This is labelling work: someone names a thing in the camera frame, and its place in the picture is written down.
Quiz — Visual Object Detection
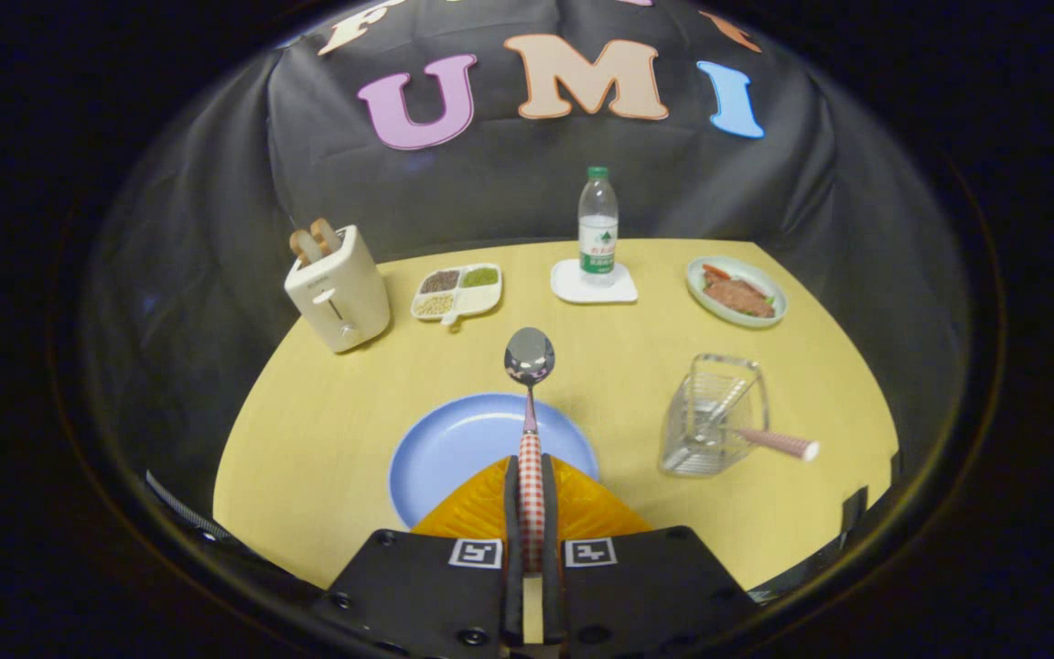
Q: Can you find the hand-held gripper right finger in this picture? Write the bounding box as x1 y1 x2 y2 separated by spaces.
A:
541 453 761 659

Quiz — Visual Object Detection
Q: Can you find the pale green plate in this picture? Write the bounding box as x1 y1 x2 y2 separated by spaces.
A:
685 255 789 330

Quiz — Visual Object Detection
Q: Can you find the clear cutlery holder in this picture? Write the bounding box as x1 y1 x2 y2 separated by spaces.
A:
659 353 770 479

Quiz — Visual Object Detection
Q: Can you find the metal fork checkered red handle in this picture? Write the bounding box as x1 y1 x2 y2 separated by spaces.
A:
701 377 821 461

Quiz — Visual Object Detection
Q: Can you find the cream white toaster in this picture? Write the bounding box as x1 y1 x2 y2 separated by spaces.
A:
284 225 393 354

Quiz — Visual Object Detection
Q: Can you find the blue round plate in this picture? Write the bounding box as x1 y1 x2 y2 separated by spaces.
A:
388 393 601 529

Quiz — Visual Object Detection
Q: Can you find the sliced meat with vegetables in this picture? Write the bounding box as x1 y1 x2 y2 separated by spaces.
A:
703 264 777 319

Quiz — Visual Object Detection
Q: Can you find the clear plastic water bottle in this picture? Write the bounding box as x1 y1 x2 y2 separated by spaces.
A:
577 166 620 287

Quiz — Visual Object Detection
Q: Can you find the white square coaster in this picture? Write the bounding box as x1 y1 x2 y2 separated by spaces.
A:
550 258 640 305

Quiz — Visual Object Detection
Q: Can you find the black backdrop cloth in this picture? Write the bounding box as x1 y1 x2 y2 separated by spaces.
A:
79 0 976 587

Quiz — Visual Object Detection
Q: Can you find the metal spoon checkered red handle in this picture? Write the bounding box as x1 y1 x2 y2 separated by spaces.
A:
503 327 556 573

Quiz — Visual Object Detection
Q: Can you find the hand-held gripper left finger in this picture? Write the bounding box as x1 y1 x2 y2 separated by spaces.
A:
321 455 525 659

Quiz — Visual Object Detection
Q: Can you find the white divided grain dish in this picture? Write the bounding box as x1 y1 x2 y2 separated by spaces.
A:
410 263 503 328

